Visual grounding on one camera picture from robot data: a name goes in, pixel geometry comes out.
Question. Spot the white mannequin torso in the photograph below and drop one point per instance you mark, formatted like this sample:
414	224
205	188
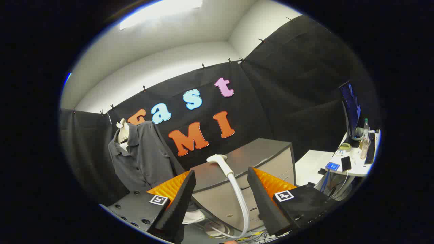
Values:
122	134

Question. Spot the grey cabinet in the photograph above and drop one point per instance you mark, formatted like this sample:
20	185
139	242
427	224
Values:
251	154

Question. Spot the white garment steamer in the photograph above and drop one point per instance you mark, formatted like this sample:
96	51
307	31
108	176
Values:
225	166

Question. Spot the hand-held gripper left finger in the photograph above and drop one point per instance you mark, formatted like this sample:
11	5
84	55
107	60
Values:
179	206

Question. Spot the white desk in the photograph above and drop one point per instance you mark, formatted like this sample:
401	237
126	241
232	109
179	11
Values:
356	166

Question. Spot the white side table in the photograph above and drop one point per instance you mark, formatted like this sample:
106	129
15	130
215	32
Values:
312	166

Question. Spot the row of black clips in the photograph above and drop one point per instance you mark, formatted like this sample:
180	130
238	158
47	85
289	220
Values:
144	88

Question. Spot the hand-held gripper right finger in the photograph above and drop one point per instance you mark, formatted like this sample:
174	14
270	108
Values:
268	206

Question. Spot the black phone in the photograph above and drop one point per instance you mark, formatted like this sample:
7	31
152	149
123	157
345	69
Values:
346	163

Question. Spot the yellow tape roll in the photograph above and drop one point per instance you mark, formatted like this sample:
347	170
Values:
345	147

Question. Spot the grey button shirt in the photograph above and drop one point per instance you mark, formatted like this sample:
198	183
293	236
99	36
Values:
145	159

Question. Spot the computer monitor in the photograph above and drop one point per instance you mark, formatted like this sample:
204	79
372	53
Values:
351	108

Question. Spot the white cloth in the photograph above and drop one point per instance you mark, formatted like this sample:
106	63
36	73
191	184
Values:
194	217

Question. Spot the black keyboard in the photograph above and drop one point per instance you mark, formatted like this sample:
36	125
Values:
370	149

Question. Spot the blue screen device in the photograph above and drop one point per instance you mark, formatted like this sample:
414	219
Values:
333	166

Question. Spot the clear plastic bottle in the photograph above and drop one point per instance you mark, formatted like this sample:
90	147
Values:
365	132

